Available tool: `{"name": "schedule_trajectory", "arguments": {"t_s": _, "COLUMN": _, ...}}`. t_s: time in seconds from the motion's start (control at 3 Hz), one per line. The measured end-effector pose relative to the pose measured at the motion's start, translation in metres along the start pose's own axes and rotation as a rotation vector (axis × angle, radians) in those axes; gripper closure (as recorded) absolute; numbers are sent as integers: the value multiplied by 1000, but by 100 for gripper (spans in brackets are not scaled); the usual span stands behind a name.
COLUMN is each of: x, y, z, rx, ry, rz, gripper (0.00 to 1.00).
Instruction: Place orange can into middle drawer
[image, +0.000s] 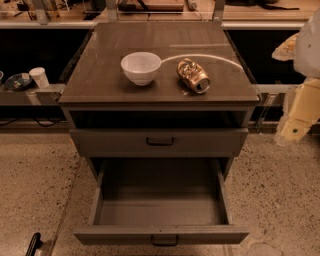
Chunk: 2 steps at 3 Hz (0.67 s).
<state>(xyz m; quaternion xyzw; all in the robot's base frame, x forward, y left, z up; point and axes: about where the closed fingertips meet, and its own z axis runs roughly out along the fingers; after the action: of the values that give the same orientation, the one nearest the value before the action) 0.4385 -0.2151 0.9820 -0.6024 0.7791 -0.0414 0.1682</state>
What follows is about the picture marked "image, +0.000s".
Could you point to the grey drawer cabinet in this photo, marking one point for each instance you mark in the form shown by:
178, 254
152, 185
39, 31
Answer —
100, 96

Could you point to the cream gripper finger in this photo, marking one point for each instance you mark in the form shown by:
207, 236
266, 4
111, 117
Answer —
286, 50
301, 112

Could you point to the open lower grey drawer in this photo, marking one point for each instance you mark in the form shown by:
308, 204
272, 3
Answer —
160, 202

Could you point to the closed upper grey drawer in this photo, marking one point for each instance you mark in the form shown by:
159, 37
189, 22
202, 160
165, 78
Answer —
159, 142

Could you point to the white ceramic bowl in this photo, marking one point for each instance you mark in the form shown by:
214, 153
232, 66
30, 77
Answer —
141, 67

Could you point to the white paper cup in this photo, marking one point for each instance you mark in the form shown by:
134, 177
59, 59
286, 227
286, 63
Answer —
39, 76

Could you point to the dark blue bowl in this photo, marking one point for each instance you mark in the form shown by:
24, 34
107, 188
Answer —
18, 82

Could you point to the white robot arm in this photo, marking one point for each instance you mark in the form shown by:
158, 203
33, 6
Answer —
307, 48

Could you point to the crushed orange soda can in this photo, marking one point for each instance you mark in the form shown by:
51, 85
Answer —
193, 75

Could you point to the black handle on floor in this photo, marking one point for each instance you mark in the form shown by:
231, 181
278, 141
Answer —
35, 243

